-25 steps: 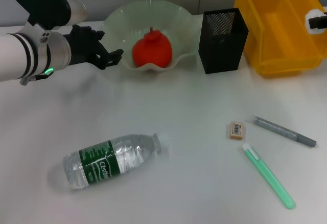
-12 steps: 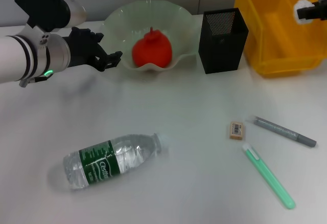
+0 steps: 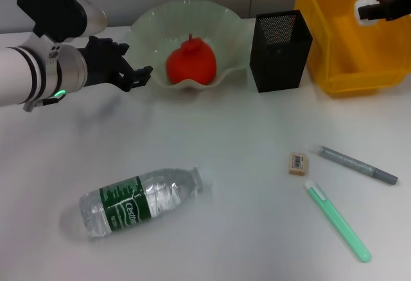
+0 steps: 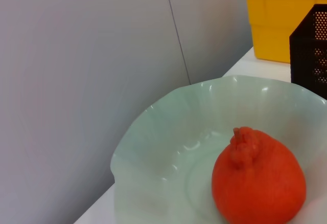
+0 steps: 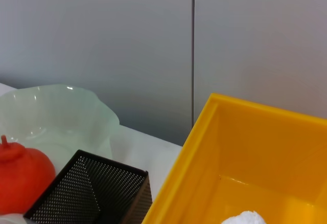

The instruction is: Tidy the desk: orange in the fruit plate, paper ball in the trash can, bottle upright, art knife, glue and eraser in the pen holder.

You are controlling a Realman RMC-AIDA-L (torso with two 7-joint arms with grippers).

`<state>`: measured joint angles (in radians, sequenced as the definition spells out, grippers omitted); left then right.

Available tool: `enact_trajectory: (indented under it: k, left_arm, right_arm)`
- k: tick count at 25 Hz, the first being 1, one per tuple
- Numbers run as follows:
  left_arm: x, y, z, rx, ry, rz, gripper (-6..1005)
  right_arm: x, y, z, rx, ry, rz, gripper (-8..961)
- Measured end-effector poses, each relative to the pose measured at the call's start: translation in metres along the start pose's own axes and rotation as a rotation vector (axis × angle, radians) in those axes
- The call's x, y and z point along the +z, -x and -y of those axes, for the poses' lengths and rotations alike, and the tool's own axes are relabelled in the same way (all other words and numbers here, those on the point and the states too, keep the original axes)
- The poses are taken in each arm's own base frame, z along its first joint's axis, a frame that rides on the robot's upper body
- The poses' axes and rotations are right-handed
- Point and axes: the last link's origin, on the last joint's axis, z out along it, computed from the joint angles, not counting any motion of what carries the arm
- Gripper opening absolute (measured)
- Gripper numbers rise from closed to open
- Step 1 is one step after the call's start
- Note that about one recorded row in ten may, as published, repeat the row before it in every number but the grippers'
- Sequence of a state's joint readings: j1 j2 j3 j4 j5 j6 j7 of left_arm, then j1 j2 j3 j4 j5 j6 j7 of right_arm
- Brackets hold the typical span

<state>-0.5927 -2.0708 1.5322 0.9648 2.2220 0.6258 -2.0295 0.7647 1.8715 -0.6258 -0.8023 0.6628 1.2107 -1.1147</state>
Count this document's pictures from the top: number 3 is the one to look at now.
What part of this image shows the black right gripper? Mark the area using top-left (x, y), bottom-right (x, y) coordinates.
top-left (358, 0), bottom-right (411, 22)

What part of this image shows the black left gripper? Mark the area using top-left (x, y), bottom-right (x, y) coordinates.
top-left (76, 35), bottom-right (154, 93)

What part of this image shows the white paper ball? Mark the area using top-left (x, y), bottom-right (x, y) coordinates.
top-left (354, 0), bottom-right (380, 27)

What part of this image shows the orange fruit with knob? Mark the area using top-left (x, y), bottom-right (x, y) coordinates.
top-left (166, 33), bottom-right (217, 86)

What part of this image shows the clear green-label water bottle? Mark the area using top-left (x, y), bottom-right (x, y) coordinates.
top-left (79, 166), bottom-right (213, 239)

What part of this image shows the pale green wavy fruit bowl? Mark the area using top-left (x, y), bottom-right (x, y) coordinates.
top-left (124, 0), bottom-right (253, 92)

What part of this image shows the black mesh pen holder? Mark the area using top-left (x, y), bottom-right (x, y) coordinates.
top-left (249, 9), bottom-right (313, 94)

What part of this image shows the grey marker pen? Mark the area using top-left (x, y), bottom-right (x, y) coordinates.
top-left (310, 145), bottom-right (399, 185)

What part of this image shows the beige eraser with barcode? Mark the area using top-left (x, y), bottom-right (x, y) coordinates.
top-left (288, 151), bottom-right (308, 176)

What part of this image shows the green pen with white cap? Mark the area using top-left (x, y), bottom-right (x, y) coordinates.
top-left (304, 180), bottom-right (372, 264)

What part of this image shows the yellow plastic storage bin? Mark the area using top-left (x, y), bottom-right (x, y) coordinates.
top-left (293, 0), bottom-right (411, 98)

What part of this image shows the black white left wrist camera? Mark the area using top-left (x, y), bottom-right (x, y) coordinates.
top-left (14, 0), bottom-right (109, 43)

